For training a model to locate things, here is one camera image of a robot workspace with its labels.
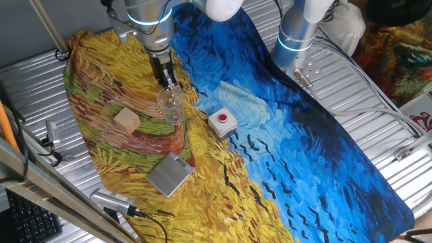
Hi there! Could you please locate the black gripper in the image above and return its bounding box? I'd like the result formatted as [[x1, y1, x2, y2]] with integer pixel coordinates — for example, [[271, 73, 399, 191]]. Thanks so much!
[[150, 52, 179, 91]]

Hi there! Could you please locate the clear wine glass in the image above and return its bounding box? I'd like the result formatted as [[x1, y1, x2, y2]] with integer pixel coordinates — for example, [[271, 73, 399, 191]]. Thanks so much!
[[157, 84, 187, 127]]

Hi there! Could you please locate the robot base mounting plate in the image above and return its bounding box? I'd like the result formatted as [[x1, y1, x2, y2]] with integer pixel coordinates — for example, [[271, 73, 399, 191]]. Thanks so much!
[[286, 55, 324, 81]]

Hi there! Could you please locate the light wooden cube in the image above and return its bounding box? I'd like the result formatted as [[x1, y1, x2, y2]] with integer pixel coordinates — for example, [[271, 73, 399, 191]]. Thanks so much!
[[112, 107, 142, 136]]

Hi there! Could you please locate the grey box with red button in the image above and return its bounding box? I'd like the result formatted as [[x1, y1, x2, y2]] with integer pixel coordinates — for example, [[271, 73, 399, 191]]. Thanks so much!
[[207, 107, 238, 142]]

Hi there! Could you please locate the silver digital kitchen scale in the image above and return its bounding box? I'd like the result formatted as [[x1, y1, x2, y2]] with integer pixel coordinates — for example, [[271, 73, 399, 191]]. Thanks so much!
[[146, 151, 195, 198]]

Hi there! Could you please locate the Van Gogh print tablecloth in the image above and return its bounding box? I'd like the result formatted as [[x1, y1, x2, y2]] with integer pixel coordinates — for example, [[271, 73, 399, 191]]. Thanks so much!
[[63, 2, 415, 243]]

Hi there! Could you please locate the slanted metal pole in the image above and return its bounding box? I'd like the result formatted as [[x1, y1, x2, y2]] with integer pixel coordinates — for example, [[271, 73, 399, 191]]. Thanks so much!
[[28, 0, 70, 57]]

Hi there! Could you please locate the orange pole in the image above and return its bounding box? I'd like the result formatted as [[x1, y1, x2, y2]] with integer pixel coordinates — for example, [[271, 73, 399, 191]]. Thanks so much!
[[0, 100, 21, 154]]

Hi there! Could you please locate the white plastic bag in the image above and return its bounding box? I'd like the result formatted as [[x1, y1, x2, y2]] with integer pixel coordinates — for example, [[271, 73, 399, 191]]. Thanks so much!
[[318, 1, 367, 58]]

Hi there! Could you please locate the black computer keyboard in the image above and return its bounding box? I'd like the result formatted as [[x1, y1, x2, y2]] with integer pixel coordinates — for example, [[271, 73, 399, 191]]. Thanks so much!
[[4, 188, 64, 243]]

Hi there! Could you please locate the dark painted print cloth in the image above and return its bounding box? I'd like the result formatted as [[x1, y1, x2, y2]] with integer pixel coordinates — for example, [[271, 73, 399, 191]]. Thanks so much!
[[352, 9, 432, 109]]

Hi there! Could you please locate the black dark object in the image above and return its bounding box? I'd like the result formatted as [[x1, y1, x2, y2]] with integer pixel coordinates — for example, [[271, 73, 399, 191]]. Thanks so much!
[[364, 0, 432, 28]]

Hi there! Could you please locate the white box with red logo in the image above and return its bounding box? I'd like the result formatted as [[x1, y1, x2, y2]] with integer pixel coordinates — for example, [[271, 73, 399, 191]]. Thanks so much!
[[398, 91, 432, 136]]

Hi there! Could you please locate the black metal stand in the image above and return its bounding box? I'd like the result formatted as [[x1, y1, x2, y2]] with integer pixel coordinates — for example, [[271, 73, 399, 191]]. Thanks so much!
[[404, 227, 432, 243]]

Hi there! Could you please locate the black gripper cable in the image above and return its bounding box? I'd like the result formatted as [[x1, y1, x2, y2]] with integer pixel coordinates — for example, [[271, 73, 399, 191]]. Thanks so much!
[[100, 0, 173, 36]]

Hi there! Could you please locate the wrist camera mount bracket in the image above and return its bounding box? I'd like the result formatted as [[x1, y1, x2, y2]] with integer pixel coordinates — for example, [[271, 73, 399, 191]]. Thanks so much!
[[107, 5, 136, 44]]

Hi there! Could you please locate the silver ribbed depth camera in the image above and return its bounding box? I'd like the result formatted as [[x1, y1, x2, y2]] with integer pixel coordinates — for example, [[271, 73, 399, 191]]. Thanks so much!
[[45, 119, 62, 147], [88, 188, 137, 217]]

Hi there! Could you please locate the metal hose connector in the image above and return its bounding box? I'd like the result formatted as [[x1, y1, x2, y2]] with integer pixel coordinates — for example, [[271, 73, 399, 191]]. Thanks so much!
[[293, 67, 314, 90]]

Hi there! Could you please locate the black looped camera cable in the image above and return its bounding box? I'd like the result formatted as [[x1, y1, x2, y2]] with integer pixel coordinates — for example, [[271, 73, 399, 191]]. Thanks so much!
[[36, 134, 64, 168]]

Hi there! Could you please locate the black depth camera cable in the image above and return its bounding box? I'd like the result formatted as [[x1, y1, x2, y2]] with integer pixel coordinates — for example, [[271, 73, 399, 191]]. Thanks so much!
[[132, 207, 169, 243]]

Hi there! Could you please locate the aluminium frame beam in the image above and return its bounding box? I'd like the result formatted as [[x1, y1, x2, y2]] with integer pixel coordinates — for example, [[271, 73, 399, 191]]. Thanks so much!
[[0, 136, 138, 243]]

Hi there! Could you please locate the grey robot base hose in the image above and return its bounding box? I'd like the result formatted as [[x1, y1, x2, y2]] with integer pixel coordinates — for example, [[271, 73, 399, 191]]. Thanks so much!
[[304, 84, 427, 136]]

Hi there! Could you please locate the metal table corner bracket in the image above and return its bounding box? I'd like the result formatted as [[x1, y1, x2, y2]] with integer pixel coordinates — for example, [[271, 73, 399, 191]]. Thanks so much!
[[394, 129, 432, 163]]

